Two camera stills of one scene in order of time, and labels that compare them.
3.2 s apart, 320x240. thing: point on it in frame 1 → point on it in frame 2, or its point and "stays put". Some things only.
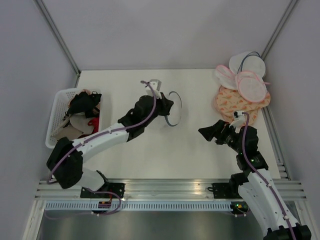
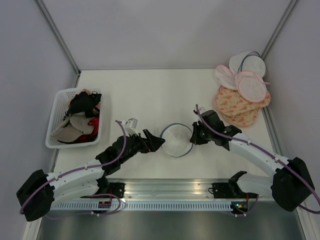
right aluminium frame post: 282,23 stays put
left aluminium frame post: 57,34 stays put
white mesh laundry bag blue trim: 173,119 → 177,137
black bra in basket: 84,103 stays put
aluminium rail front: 158,189 stays put
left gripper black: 166,104 → 152,145
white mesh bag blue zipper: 247,61 stays put
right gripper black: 218,130 → 195,138
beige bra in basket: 78,125 stays put
